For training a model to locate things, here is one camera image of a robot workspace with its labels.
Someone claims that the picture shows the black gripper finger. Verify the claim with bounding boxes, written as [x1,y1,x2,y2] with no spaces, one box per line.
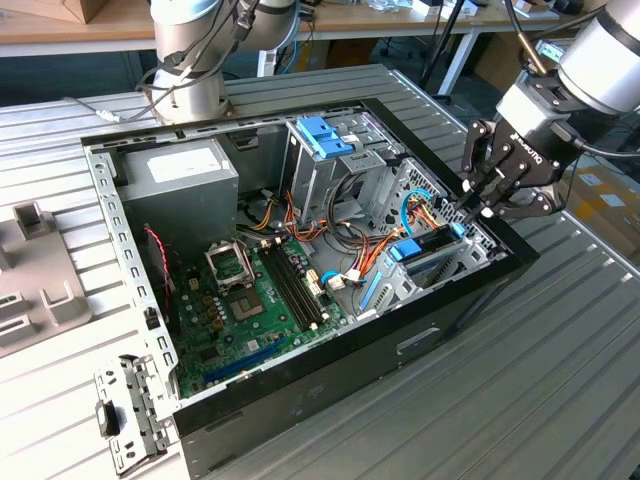
[452,122,506,219]
[459,169,561,226]

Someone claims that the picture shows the orange yellow power wire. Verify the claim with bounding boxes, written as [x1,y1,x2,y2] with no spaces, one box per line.
[357,194,454,281]

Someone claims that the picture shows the hard disk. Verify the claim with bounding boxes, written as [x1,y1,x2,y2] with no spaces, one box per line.
[358,223,471,312]

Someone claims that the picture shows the metal disk bay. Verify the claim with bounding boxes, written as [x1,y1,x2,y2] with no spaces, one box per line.
[352,219,501,319]

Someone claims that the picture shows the labelled cardboard box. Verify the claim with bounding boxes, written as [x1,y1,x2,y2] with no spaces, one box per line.
[559,167,640,261]

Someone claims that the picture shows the large flat cardboard sheet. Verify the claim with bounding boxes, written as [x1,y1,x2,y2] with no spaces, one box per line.
[472,29,529,101]

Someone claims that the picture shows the wooden desk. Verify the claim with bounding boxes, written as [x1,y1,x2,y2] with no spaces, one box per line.
[0,0,604,96]

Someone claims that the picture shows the metal drive cage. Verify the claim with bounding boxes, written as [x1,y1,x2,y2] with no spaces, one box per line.
[279,112,404,226]

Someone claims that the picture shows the black RAM slot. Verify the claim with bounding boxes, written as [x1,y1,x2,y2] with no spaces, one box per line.
[262,246,311,331]
[278,240,329,322]
[273,242,322,326]
[267,244,317,329]

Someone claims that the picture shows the black open PC case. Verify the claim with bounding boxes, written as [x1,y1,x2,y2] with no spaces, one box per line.
[79,97,541,480]

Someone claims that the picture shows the thin locking lever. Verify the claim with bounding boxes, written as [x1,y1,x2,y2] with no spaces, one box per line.
[240,240,256,286]

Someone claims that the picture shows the metal socket cover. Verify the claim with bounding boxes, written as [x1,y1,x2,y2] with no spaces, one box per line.
[204,238,255,296]

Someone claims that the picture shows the CPU socket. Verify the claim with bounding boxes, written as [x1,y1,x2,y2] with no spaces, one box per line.
[227,291,268,324]

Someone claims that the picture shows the green motherboard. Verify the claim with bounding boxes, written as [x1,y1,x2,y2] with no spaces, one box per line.
[174,234,352,401]

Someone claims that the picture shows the grey power supply unit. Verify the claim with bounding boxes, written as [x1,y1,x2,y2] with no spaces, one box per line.
[117,137,240,261]

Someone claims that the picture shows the blue expansion slot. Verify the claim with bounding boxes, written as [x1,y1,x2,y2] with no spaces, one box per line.
[202,335,287,385]

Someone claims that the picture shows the metal expansion card latch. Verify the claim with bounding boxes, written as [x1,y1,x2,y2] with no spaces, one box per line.
[93,353,181,476]

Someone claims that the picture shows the small cardboard box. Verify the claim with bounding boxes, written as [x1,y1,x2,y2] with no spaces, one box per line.
[49,0,109,25]

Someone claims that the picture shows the grey parts rack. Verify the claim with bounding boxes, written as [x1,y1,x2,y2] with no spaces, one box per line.
[0,202,94,359]

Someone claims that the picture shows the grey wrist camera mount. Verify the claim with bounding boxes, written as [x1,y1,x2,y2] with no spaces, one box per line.
[494,74,574,134]

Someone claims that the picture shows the blue data wire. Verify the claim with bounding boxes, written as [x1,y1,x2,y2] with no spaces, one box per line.
[401,188,431,236]

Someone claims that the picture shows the black cable brass plug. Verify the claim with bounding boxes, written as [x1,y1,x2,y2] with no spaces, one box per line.
[502,0,549,76]

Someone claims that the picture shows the blue drive cage bracket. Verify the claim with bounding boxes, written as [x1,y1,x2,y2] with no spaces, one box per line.
[295,115,352,159]

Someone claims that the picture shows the orange black wire bundle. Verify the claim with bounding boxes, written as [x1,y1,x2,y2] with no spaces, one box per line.
[282,188,404,281]

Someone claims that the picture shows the white plug blue wire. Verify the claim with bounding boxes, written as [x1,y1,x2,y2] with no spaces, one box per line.
[322,269,362,292]

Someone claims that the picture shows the yellow orange wire pair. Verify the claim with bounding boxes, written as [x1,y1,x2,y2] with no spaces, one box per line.
[249,193,279,232]

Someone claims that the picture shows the red twisted fan wire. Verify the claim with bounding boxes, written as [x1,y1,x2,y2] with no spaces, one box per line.
[143,224,177,306]

